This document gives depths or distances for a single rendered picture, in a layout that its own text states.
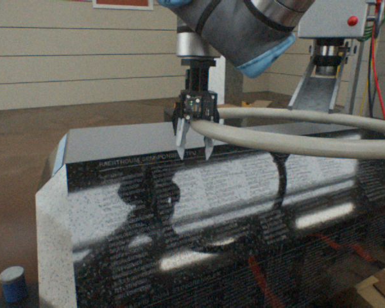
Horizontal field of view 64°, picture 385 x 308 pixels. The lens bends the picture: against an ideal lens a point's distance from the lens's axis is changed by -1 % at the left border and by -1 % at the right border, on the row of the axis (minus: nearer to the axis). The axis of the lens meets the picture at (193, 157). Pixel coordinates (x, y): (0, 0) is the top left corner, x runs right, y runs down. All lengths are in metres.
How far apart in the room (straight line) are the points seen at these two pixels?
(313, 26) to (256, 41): 0.81
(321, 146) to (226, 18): 0.23
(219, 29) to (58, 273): 0.60
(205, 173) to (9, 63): 6.32
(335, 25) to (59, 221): 1.07
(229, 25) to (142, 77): 6.80
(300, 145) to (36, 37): 6.63
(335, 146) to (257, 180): 0.43
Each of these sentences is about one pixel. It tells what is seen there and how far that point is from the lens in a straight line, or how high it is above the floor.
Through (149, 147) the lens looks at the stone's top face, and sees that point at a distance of 0.88.
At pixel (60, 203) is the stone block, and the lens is 0.80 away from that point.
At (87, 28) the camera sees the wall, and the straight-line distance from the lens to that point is 7.04.
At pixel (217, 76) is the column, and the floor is 0.98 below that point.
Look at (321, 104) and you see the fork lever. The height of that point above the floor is 0.97.
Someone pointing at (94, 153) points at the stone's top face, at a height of 0.87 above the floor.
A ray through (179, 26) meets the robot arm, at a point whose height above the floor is 1.17.
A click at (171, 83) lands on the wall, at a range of 7.46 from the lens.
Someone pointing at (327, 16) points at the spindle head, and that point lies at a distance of 1.27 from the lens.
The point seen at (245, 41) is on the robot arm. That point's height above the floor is 1.15.
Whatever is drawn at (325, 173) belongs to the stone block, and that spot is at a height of 0.77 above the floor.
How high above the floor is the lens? 1.14
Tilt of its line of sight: 20 degrees down
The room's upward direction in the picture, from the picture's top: straight up
